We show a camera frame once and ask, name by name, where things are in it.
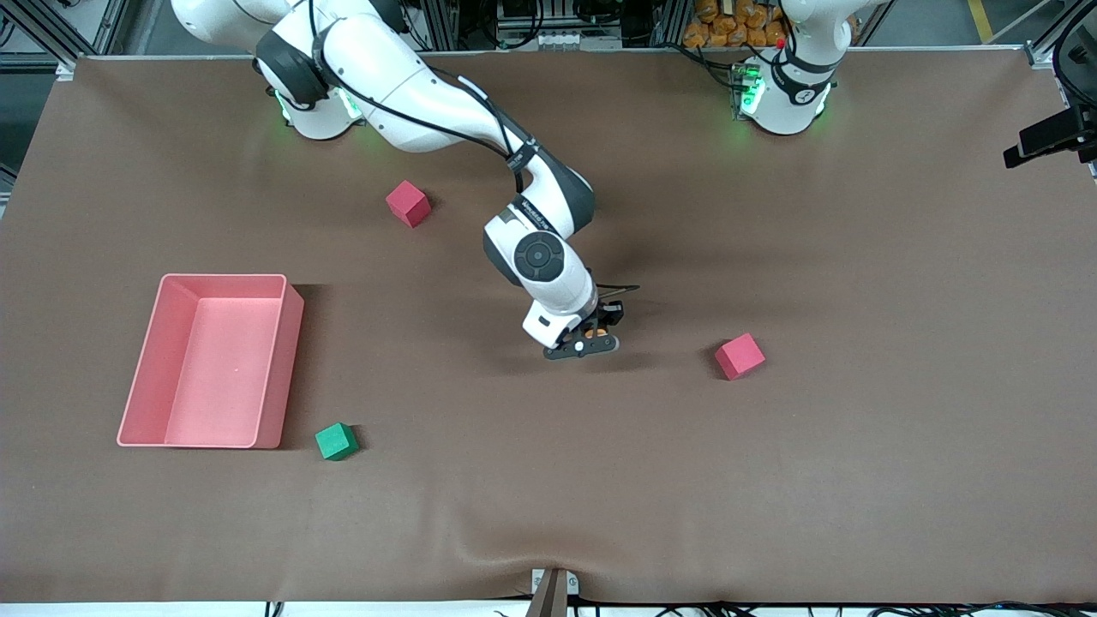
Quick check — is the pink cube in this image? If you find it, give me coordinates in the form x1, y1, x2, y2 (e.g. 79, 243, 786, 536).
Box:
715, 333, 766, 381
386, 180, 432, 229

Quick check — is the brown table cover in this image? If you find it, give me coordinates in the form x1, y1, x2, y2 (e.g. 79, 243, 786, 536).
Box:
0, 47, 1097, 605

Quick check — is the green cube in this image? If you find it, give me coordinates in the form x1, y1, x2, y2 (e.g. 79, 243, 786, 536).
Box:
315, 422, 359, 462

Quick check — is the white power strip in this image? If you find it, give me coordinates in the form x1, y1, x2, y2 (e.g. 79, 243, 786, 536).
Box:
500, 30, 622, 51

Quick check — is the pile of orange objects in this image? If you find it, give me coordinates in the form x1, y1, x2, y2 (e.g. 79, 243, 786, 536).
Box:
683, 0, 789, 49

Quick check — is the pink plastic tray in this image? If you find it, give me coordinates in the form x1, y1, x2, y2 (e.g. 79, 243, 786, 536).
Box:
117, 273, 305, 450

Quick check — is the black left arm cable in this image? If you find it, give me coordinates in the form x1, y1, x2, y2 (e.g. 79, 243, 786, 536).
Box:
1052, 0, 1097, 108

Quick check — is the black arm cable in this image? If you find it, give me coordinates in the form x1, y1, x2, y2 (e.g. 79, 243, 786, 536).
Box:
309, 0, 528, 172
1052, 0, 1097, 108

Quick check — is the aluminium frame post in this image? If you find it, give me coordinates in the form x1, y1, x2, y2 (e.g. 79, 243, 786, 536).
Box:
1024, 0, 1097, 68
0, 0, 129, 68

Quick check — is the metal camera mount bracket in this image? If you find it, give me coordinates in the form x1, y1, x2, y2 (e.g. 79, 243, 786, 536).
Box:
530, 567, 580, 617

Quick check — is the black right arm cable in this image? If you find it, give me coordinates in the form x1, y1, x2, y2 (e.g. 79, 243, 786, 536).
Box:
309, 0, 528, 172

